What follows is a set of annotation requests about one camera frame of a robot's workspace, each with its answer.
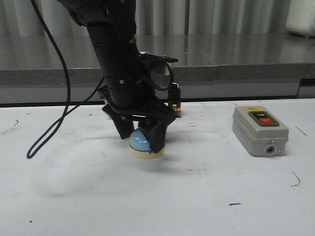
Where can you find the grey on-off switch box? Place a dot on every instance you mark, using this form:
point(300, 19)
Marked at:
point(259, 131)

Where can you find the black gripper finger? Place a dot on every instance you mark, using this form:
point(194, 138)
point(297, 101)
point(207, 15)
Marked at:
point(124, 127)
point(154, 131)

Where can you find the white container on counter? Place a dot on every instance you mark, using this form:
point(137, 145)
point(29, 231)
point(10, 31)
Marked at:
point(301, 18)

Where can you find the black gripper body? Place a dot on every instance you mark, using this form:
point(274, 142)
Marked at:
point(127, 99)

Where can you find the black selector switch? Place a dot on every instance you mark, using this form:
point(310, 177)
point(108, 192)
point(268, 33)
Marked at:
point(174, 99)

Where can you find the grey stone counter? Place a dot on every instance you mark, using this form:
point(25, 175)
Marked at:
point(201, 58)

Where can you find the light blue call bell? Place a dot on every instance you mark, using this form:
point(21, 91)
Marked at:
point(140, 148)

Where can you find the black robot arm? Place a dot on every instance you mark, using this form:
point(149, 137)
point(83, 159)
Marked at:
point(111, 27)

